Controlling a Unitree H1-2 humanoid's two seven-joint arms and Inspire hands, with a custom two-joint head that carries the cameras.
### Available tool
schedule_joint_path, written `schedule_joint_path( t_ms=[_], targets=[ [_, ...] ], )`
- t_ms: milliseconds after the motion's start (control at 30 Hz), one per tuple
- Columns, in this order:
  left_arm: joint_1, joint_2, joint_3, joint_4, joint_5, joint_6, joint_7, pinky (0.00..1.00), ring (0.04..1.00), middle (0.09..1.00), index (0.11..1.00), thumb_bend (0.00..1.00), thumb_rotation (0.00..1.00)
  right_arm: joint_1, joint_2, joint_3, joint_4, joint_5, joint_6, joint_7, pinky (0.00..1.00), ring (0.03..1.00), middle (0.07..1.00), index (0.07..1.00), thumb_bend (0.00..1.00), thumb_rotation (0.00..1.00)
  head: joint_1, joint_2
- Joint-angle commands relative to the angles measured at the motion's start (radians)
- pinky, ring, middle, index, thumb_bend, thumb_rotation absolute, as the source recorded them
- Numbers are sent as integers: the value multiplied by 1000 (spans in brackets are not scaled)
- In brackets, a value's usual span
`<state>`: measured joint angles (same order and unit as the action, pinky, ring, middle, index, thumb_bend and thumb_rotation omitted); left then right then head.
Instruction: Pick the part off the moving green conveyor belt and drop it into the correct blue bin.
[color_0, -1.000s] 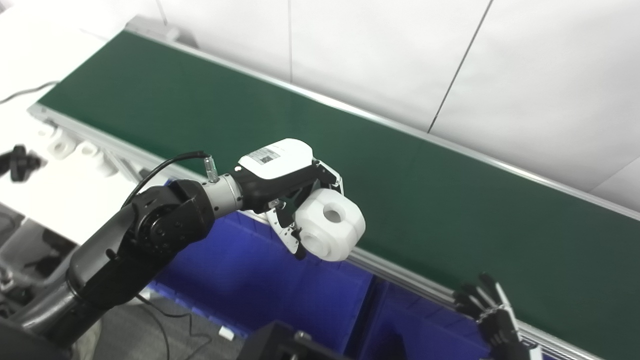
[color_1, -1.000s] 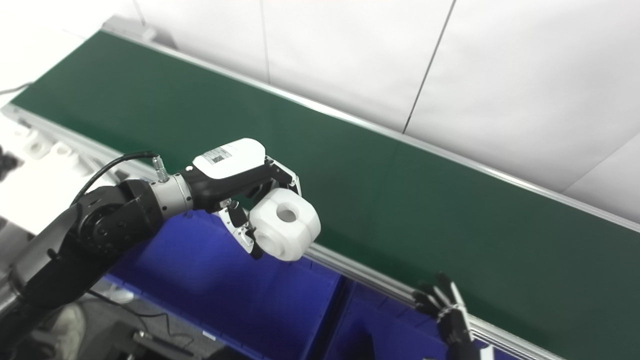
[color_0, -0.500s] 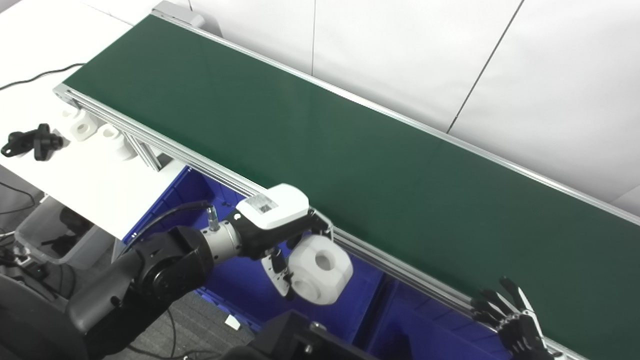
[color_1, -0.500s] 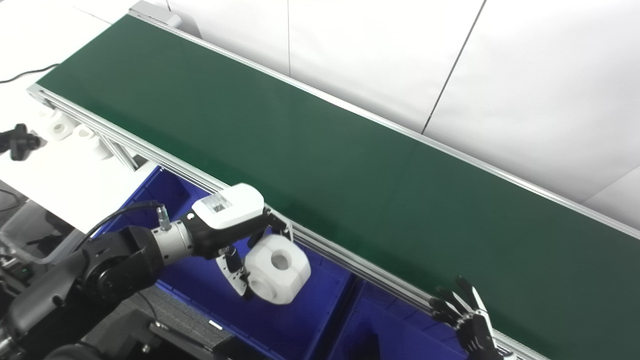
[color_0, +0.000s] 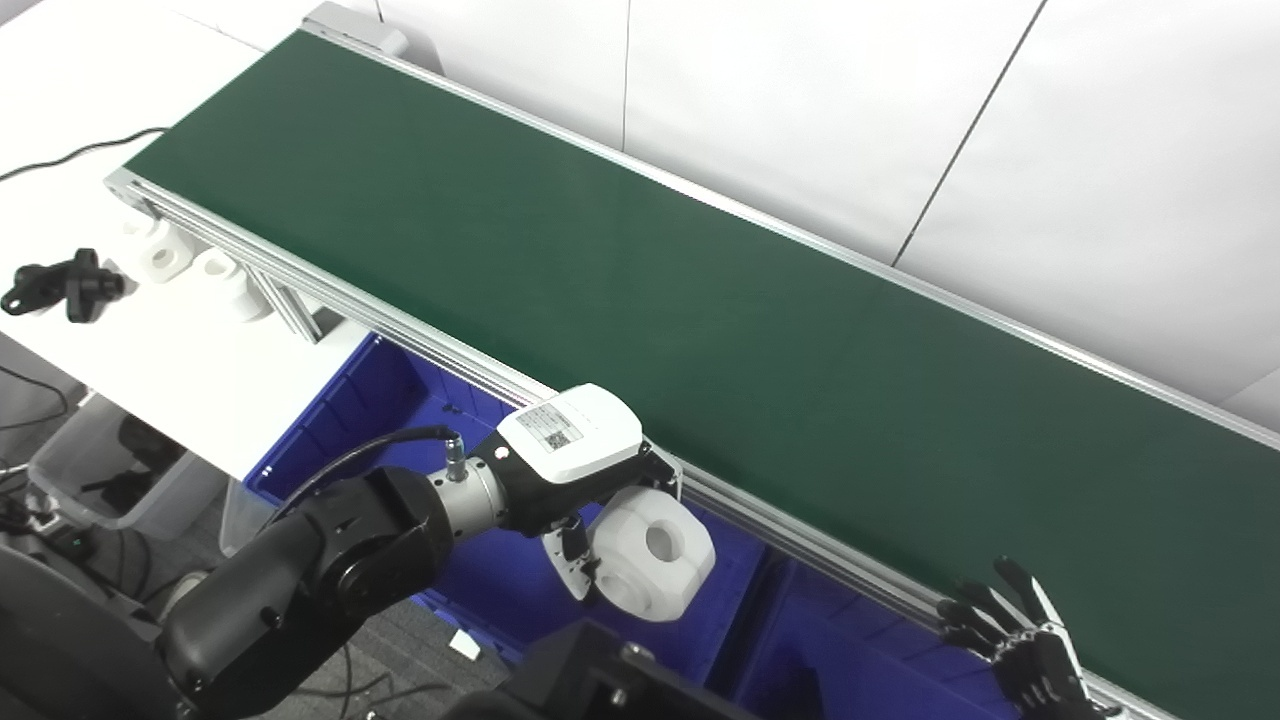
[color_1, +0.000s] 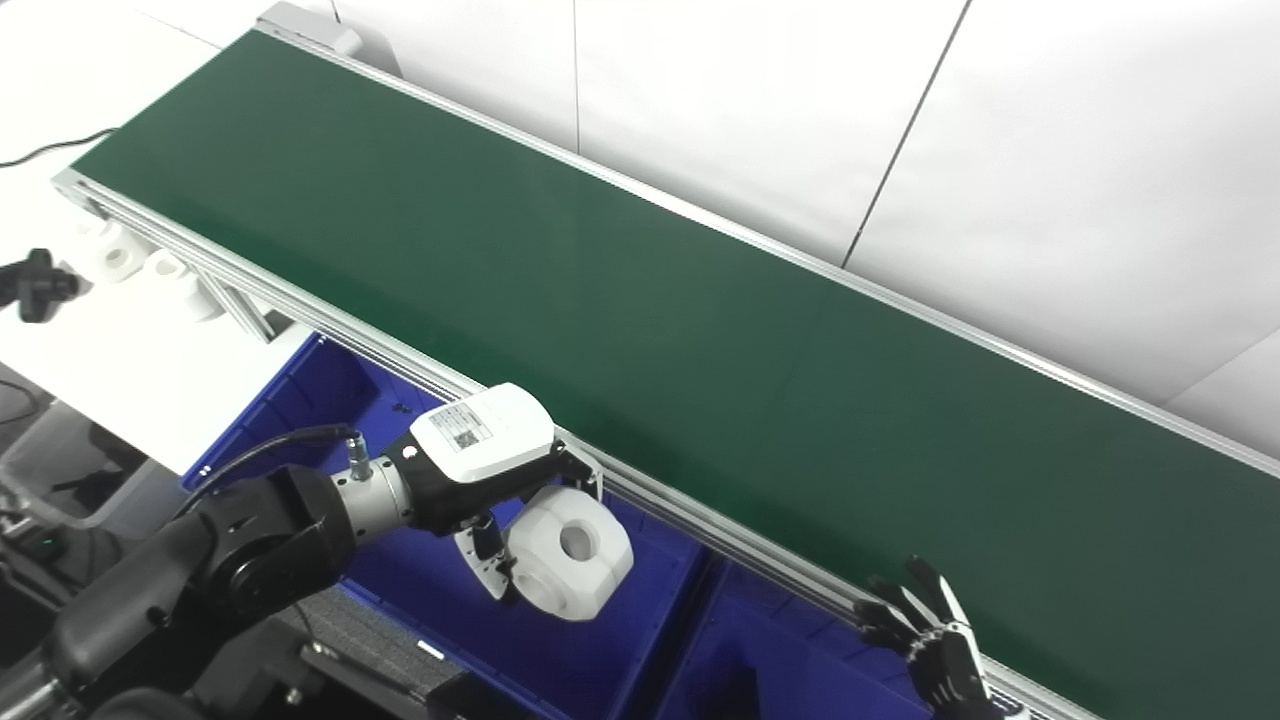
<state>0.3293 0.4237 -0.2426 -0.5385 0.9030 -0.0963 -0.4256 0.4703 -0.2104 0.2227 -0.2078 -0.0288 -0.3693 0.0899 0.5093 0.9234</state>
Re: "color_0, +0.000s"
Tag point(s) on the white paper scrap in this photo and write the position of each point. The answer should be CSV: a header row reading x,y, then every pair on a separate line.
x,y
465,645

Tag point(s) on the blue plastic bin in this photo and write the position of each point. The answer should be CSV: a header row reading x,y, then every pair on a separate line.
x,y
500,580
850,660

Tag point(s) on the black plastic part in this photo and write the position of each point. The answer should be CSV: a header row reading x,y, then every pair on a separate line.
x,y
75,285

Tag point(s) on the large white plastic part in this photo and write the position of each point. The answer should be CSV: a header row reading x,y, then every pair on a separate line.
x,y
650,560

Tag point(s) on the green conveyor belt aluminium frame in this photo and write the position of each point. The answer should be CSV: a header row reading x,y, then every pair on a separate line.
x,y
650,300

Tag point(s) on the clear plastic storage bin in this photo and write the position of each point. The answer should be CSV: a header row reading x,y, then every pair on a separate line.
x,y
100,470

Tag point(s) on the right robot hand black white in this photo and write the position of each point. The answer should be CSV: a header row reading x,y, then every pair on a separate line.
x,y
1040,660

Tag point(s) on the aluminium conveyor leg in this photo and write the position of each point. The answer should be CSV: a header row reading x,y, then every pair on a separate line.
x,y
290,310

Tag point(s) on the small white plastic part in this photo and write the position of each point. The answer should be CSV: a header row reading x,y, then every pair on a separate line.
x,y
225,285
160,255

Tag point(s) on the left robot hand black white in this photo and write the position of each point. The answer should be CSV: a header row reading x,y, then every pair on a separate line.
x,y
570,440

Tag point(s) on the black robot torso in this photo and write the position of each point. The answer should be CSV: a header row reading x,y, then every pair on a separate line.
x,y
590,680

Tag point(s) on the grey conveyor motor housing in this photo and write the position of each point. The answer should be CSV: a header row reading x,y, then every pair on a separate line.
x,y
350,25

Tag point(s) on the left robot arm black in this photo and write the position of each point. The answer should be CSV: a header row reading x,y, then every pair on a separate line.
x,y
330,570

